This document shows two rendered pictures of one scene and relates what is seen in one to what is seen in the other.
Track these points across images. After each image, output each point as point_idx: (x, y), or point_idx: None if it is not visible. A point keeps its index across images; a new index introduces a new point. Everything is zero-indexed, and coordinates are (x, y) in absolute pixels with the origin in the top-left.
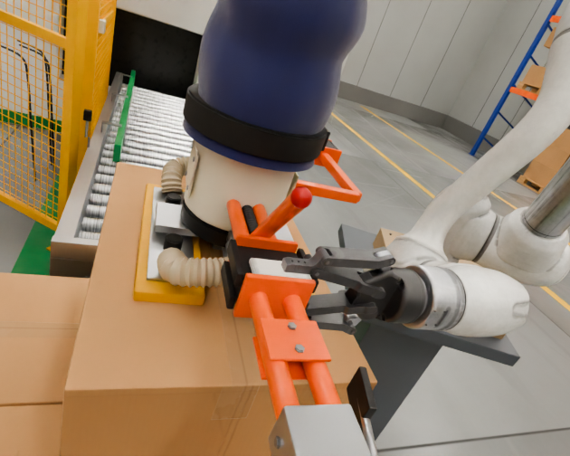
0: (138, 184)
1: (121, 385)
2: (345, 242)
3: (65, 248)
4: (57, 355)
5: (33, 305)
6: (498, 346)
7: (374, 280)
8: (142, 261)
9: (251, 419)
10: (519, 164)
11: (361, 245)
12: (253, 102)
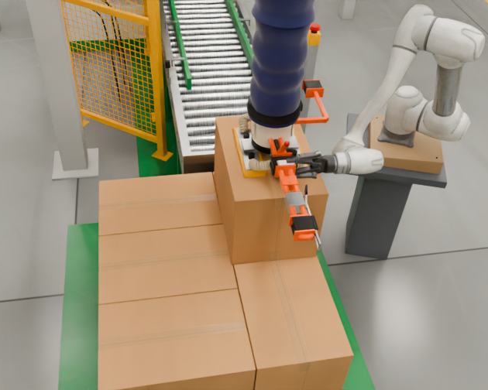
0: (228, 128)
1: (248, 200)
2: (348, 128)
3: (190, 158)
4: (206, 207)
5: (187, 188)
6: (434, 178)
7: (316, 161)
8: (242, 164)
9: (286, 209)
10: (381, 103)
11: None
12: (270, 111)
